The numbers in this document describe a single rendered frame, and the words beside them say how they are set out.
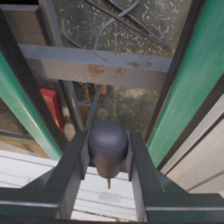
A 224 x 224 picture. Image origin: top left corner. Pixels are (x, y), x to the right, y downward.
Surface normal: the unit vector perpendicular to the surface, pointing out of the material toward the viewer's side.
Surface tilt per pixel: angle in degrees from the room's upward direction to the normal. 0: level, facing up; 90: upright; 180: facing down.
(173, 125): 0
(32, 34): 0
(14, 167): 90
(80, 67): 0
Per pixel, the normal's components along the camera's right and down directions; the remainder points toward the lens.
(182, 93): -0.17, 0.78
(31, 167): 0.01, -0.61
